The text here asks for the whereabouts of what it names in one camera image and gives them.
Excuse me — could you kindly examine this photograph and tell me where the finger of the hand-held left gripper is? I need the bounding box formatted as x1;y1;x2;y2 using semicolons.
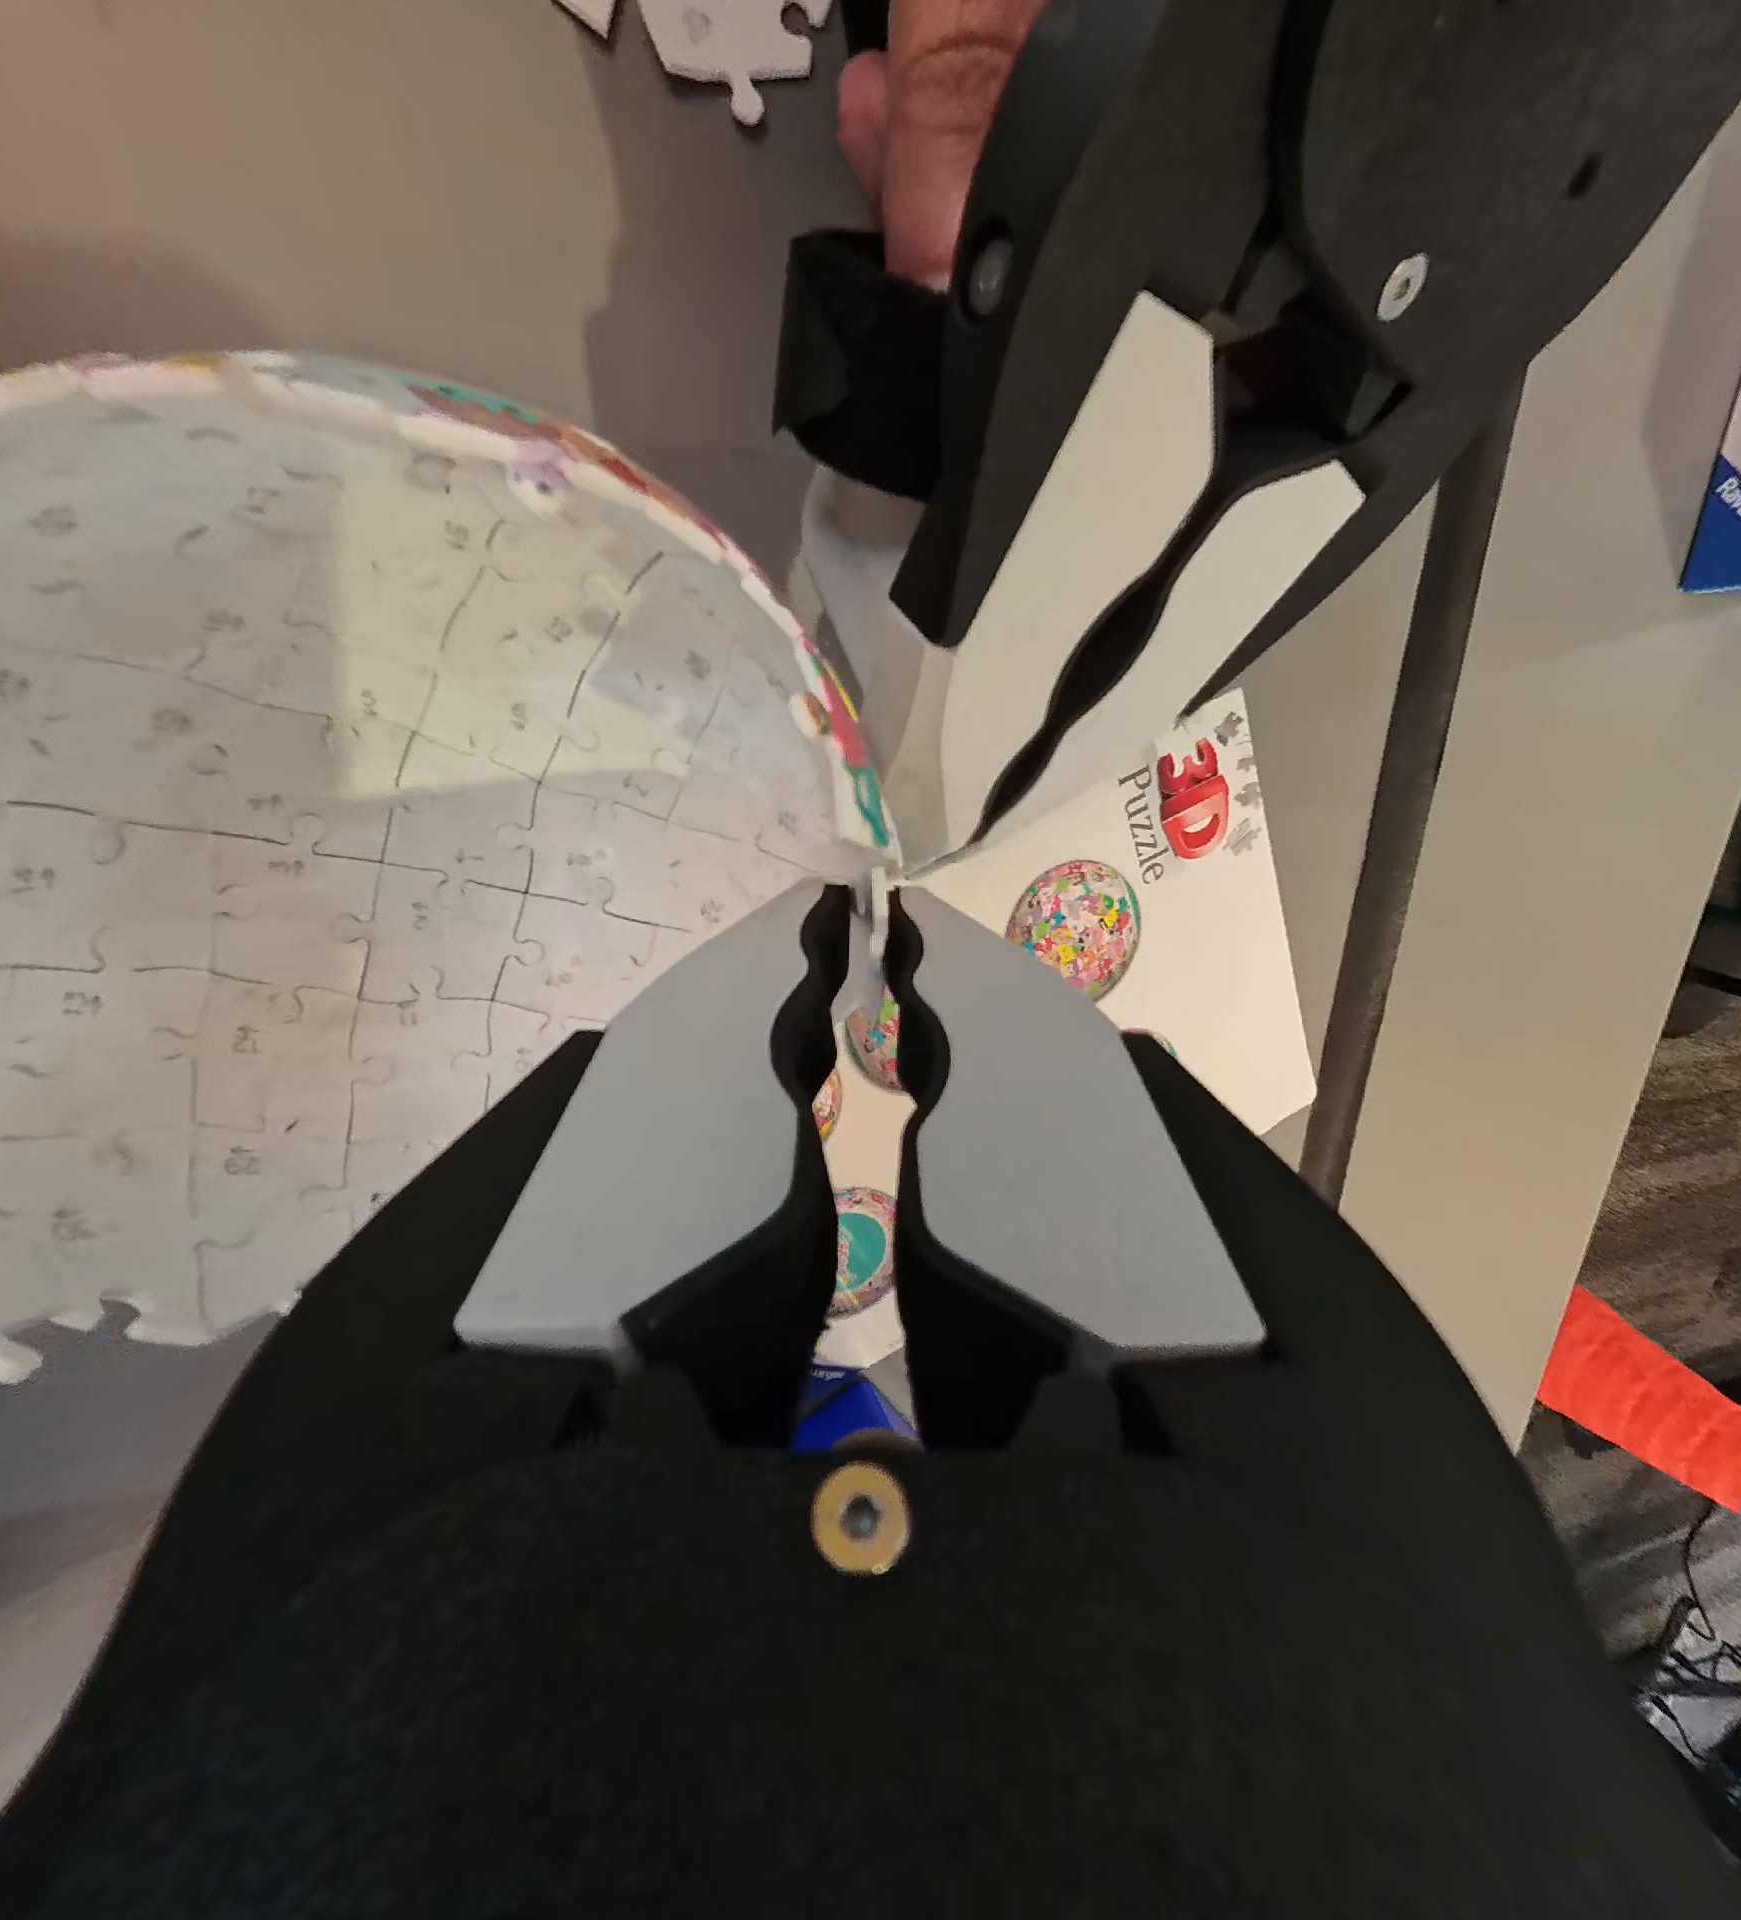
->
965;457;1370;863
867;289;1219;878

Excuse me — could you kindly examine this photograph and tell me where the white curved puzzle dome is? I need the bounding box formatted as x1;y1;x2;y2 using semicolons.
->
0;346;920;1383

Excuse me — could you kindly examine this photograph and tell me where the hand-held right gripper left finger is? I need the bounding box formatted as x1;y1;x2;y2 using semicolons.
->
449;883;861;1448

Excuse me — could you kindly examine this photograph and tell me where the person's left hand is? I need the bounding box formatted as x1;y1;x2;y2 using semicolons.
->
834;0;1055;294

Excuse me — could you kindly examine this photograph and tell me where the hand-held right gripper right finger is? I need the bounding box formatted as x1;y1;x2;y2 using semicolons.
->
883;892;1266;1453

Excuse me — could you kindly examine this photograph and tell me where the tall orange traffic cone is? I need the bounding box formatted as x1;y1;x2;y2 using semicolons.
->
1536;1281;1741;1569

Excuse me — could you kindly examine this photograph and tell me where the puzzle instruction leaflet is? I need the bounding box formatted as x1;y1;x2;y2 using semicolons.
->
793;685;1320;1455

